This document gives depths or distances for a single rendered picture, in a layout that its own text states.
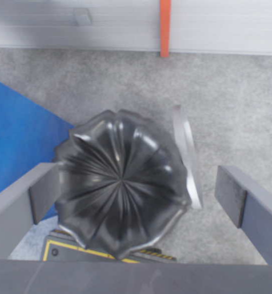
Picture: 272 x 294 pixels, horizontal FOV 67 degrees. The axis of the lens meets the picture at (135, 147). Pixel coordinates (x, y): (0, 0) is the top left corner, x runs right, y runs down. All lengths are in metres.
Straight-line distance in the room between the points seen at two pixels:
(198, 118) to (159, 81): 0.38
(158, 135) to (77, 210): 0.40
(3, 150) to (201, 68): 1.28
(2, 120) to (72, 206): 0.41
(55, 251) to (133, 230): 0.57
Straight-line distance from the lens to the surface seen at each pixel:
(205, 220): 1.42
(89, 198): 0.85
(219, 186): 0.16
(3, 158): 0.93
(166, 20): 1.33
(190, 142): 1.38
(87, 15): 1.40
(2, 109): 0.91
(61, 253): 1.23
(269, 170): 1.53
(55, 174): 0.16
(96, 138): 0.80
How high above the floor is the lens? 1.37
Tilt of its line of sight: 79 degrees down
